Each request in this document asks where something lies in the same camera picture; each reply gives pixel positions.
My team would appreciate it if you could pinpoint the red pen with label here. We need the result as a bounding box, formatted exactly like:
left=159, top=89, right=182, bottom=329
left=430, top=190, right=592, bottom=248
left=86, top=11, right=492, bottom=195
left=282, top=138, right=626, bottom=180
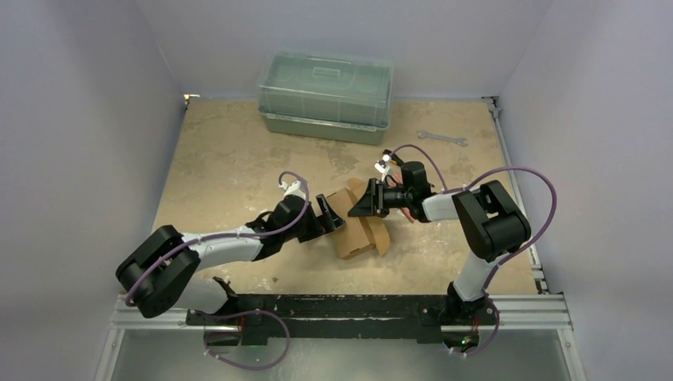
left=400, top=208, right=415, bottom=223

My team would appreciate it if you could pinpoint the brown cardboard box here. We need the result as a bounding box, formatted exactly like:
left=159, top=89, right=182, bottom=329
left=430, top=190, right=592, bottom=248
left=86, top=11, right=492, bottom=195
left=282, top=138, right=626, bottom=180
left=327, top=178, right=390, bottom=260

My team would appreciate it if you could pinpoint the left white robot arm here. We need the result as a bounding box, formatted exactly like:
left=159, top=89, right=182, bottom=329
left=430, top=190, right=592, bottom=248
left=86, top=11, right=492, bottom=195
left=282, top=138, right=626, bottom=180
left=115, top=194, right=345, bottom=325

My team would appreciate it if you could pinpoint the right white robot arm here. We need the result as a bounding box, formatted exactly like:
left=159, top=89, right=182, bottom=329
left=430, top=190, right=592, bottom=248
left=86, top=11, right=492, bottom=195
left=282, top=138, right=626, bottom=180
left=348, top=161, right=531, bottom=323

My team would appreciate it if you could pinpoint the green plastic storage box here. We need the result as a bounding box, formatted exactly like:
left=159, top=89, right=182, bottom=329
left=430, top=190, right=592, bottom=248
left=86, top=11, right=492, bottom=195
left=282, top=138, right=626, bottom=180
left=257, top=51, right=394, bottom=145

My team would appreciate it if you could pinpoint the silver wrench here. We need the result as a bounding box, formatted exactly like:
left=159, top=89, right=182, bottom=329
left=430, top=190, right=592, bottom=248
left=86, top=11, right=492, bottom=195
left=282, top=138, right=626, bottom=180
left=417, top=130, right=468, bottom=147

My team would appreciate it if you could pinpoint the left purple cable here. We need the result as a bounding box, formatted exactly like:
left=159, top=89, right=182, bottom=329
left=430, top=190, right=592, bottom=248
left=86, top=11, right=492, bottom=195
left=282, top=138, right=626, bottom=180
left=124, top=171, right=311, bottom=308

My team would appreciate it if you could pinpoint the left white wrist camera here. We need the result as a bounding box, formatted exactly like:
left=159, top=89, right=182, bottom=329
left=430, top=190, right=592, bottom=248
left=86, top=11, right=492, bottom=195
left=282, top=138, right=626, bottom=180
left=279, top=179, right=309, bottom=201

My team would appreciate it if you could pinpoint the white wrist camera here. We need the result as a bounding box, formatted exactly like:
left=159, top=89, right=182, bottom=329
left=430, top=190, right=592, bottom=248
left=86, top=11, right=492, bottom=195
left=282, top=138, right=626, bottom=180
left=279, top=179, right=309, bottom=201
left=375, top=153, right=394, bottom=183

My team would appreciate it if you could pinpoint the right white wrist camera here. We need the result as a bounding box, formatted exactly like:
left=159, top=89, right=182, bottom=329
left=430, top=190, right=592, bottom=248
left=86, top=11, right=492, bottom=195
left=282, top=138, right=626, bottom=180
left=375, top=153, right=394, bottom=183

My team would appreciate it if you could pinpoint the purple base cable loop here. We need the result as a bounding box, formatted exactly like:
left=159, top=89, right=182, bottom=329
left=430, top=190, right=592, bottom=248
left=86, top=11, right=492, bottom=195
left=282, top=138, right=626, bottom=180
left=202, top=309, right=293, bottom=371

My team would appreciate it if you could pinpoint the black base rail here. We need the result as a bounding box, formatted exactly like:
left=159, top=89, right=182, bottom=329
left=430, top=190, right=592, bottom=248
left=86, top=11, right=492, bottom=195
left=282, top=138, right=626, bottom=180
left=186, top=294, right=498, bottom=347

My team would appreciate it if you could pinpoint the aluminium frame rail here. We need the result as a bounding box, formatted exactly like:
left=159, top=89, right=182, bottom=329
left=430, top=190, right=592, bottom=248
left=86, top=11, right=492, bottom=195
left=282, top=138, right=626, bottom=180
left=95, top=294, right=585, bottom=380

